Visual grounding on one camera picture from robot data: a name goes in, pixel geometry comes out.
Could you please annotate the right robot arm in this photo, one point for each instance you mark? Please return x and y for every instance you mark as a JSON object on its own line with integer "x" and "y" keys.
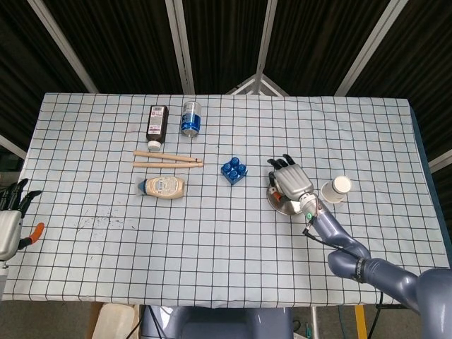
{"x": 388, "y": 272}

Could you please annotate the white triangular frame brace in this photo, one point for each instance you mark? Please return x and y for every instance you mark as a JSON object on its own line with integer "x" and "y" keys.
{"x": 243, "y": 84}

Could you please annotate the white plastic container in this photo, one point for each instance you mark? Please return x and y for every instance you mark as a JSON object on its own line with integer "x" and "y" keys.
{"x": 116, "y": 323}

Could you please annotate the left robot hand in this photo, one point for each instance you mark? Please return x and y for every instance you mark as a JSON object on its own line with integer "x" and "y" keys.
{"x": 8, "y": 226}

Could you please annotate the brown medicine bottle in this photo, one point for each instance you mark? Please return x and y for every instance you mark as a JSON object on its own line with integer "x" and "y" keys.
{"x": 157, "y": 127}

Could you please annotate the white paper cup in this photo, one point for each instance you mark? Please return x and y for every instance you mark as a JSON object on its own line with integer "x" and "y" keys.
{"x": 335, "y": 190}

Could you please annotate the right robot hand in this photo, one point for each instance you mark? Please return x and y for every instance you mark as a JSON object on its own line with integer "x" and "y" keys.
{"x": 293, "y": 182}

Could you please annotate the metal table leg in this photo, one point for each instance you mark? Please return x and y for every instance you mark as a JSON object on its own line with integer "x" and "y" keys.
{"x": 314, "y": 325}

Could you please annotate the checkered grid tablecloth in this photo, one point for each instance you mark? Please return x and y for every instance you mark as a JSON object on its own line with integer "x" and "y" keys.
{"x": 226, "y": 247}

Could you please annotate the blue soda can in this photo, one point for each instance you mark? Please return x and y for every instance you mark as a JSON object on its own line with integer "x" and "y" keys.
{"x": 191, "y": 120}

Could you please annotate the blue building block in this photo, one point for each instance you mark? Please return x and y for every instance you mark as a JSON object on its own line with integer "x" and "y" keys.
{"x": 234, "y": 171}

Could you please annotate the grey robot torso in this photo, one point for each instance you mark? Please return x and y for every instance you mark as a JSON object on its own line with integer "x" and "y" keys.
{"x": 219, "y": 325}

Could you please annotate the white aluminium frame beam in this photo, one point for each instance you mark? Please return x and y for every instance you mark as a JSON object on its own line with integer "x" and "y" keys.
{"x": 12, "y": 146}
{"x": 441, "y": 160}
{"x": 266, "y": 35}
{"x": 367, "y": 46}
{"x": 180, "y": 46}
{"x": 60, "y": 42}

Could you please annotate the plain wooden drumstick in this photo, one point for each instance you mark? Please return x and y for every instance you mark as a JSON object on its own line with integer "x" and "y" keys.
{"x": 159, "y": 164}

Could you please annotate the round steel plate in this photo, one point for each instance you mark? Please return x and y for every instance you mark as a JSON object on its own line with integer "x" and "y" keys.
{"x": 289, "y": 208}

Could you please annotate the beige sauce squeeze bottle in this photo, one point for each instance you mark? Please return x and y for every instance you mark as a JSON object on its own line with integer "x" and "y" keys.
{"x": 164, "y": 187}

